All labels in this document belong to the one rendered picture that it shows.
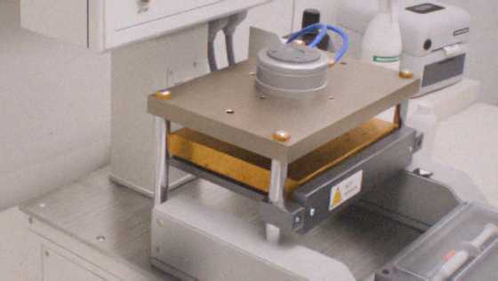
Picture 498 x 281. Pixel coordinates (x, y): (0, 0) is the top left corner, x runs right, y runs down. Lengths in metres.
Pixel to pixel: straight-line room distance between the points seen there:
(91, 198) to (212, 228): 0.24
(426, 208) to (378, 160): 0.12
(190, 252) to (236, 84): 0.19
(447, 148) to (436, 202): 0.73
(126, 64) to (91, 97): 0.47
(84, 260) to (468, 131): 1.05
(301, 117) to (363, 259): 0.20
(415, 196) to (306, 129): 0.25
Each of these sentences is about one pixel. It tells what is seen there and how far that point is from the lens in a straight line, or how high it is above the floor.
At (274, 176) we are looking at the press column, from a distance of 0.83.
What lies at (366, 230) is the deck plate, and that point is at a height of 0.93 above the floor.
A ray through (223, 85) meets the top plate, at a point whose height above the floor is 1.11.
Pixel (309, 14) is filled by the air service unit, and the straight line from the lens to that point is 1.21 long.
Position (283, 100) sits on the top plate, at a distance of 0.92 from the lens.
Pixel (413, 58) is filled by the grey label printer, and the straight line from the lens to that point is 1.84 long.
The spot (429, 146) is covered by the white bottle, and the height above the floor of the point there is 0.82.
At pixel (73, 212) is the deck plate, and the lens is 1.05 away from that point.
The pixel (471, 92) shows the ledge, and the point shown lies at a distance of 2.00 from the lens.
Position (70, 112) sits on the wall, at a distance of 1.49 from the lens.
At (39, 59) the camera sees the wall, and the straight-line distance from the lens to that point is 1.42.
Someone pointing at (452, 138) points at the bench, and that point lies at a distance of 1.82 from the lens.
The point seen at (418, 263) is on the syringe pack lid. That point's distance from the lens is 0.86.
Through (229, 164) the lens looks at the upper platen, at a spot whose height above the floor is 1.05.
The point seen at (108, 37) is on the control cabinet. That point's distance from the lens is 0.90.
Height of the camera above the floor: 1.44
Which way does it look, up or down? 23 degrees down
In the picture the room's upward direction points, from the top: 2 degrees clockwise
